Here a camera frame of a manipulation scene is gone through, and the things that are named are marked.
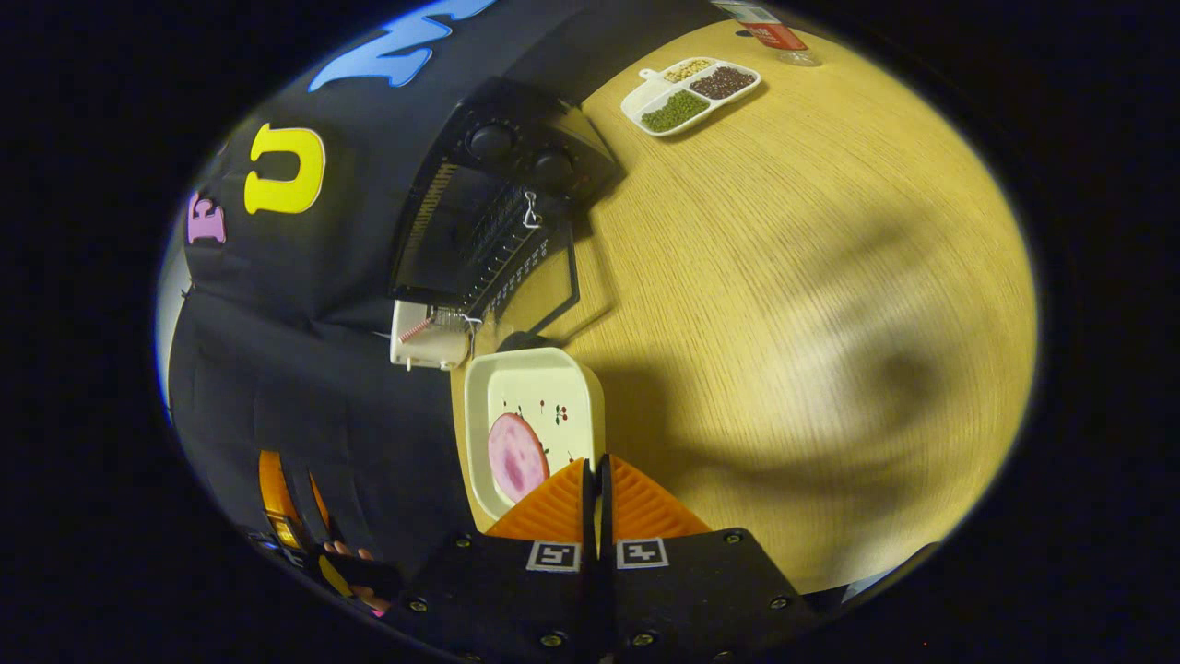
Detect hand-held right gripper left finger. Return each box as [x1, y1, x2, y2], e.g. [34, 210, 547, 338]
[395, 456, 600, 664]

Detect wire holder with striped handle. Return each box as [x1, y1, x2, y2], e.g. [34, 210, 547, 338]
[397, 307, 484, 345]

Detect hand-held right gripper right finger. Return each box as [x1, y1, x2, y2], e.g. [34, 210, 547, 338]
[599, 454, 814, 664]

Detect white divided dish of beans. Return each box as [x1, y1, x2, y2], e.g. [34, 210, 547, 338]
[619, 56, 763, 139]

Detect clear bottle with red label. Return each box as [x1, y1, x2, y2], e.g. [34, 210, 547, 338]
[714, 0, 823, 68]

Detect white toaster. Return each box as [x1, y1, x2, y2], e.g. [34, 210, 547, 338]
[388, 300, 474, 373]

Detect black electric oven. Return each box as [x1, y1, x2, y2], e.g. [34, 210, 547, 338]
[388, 76, 630, 357]

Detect white square plate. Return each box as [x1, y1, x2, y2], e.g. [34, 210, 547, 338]
[463, 347, 608, 523]

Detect pink ham slice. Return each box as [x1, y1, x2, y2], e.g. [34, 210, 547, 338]
[486, 411, 552, 504]

